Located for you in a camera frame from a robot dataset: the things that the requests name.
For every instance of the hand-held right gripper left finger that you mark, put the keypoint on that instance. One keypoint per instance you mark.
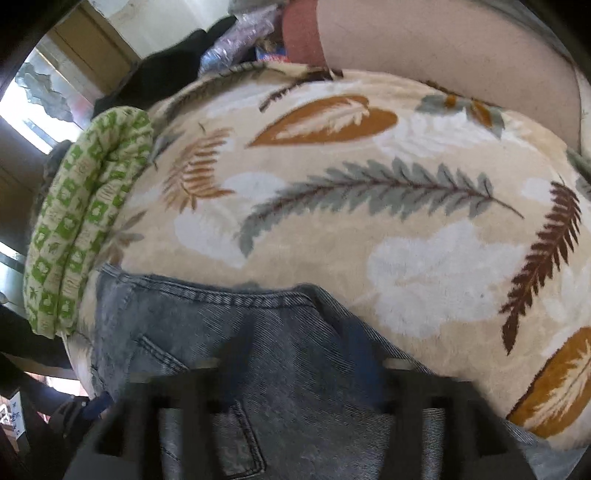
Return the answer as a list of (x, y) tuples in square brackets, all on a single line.
[(233, 369)]

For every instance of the colourful printed packet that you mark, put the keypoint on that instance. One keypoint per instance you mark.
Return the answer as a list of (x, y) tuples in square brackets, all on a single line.
[(273, 54)]

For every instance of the clear plastic bag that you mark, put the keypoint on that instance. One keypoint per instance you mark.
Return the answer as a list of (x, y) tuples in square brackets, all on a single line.
[(240, 39)]

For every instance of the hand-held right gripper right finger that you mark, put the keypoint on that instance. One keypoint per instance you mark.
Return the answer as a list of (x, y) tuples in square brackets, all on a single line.
[(365, 357)]

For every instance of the black cloth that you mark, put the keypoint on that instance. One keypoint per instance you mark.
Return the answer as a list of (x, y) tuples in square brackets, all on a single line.
[(171, 69)]

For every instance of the pink and maroon sofa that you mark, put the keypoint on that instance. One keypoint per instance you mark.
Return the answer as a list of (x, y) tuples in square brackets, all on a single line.
[(438, 46)]

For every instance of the grey denim pants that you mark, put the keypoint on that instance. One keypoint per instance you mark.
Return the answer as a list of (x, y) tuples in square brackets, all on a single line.
[(300, 341)]

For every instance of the green patterned rolled cloth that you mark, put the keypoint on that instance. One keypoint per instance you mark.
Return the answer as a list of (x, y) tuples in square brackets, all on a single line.
[(83, 207)]

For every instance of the bright window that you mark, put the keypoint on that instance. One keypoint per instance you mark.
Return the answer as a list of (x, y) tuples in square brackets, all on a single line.
[(41, 97)]

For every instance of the leaf print beige blanket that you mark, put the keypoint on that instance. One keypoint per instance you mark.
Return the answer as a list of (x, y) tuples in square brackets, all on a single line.
[(369, 230)]

